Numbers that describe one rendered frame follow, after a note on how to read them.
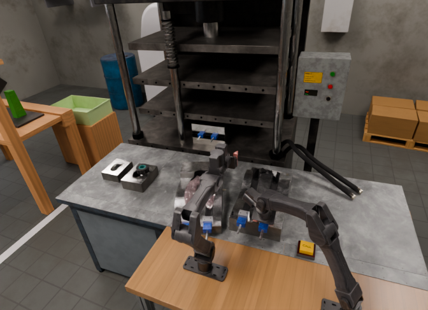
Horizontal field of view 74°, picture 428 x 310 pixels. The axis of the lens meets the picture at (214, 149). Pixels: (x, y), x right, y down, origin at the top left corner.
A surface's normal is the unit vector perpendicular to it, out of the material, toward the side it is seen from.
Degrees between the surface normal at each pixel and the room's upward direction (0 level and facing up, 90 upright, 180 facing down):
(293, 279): 0
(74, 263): 0
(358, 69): 90
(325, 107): 90
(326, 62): 90
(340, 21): 90
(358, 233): 0
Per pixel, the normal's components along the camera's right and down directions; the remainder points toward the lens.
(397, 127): -0.45, 0.49
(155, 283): -0.05, -0.85
